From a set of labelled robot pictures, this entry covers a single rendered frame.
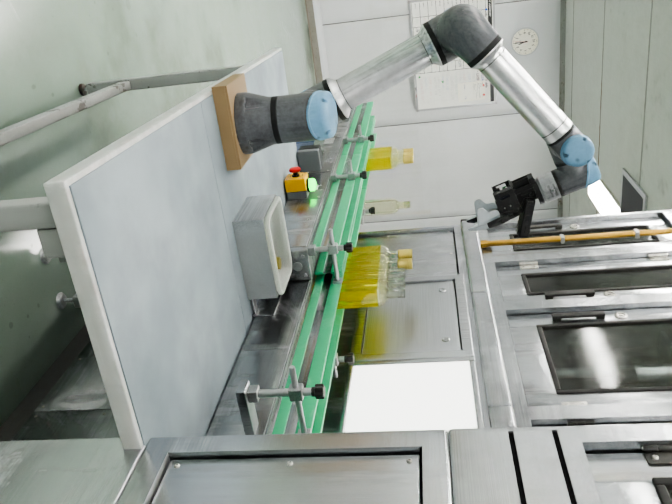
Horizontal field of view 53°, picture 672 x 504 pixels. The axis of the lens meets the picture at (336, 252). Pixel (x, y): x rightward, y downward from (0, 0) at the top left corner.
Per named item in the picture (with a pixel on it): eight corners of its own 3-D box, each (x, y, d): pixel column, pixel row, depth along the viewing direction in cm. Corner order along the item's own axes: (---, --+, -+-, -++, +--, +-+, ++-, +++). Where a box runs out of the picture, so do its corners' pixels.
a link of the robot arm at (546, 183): (557, 191, 182) (563, 202, 175) (541, 198, 184) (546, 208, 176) (548, 167, 180) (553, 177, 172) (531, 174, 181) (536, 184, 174)
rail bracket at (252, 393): (220, 446, 134) (330, 443, 131) (202, 378, 127) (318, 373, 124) (226, 430, 138) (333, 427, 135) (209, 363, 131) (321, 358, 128)
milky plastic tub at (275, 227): (249, 300, 173) (282, 298, 171) (233, 221, 163) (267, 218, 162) (263, 269, 188) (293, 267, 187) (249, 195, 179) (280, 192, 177)
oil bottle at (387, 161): (350, 173, 298) (413, 167, 294) (348, 161, 296) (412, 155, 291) (351, 169, 303) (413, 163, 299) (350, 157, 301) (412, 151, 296)
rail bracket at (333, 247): (313, 286, 191) (356, 283, 189) (304, 233, 183) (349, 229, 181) (314, 281, 193) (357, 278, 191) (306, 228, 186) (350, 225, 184)
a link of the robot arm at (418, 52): (277, 105, 170) (473, -7, 159) (286, 100, 185) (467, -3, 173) (300, 146, 173) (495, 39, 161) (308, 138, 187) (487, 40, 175)
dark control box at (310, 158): (298, 172, 249) (321, 171, 248) (295, 152, 245) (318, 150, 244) (302, 165, 256) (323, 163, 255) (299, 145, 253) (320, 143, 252)
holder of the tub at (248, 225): (252, 317, 175) (281, 316, 174) (231, 221, 164) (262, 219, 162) (265, 286, 191) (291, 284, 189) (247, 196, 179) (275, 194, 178)
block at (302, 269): (288, 282, 191) (312, 281, 190) (282, 252, 187) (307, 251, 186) (290, 276, 194) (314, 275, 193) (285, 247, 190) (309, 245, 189)
